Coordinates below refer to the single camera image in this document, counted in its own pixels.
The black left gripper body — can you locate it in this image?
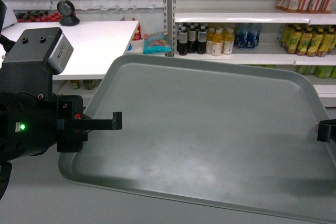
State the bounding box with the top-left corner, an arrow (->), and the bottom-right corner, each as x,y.
56,95 -> 90,153

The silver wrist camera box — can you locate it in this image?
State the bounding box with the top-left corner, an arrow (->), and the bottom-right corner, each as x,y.
47,34 -> 73,74

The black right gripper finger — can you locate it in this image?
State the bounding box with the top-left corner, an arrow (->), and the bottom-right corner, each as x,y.
317,119 -> 336,143

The white checkout counter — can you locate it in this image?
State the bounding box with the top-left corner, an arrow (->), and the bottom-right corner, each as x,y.
2,21 -> 139,80

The grey rectangular tray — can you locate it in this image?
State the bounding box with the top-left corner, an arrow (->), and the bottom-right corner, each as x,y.
59,55 -> 335,223

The black barcode scanner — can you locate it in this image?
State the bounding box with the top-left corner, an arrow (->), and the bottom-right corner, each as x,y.
57,0 -> 80,26

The teal snack bag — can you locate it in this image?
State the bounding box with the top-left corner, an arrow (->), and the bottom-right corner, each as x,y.
143,31 -> 172,55

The red snack bag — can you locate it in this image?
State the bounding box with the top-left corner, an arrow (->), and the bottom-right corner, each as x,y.
132,23 -> 142,41

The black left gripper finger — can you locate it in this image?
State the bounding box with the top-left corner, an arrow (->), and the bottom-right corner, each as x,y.
62,112 -> 122,131

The white perforated shelf upright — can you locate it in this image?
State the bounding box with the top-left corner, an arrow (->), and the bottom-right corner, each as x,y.
163,0 -> 177,57

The white middle shelf board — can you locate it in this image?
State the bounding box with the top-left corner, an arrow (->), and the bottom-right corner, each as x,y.
174,12 -> 335,25

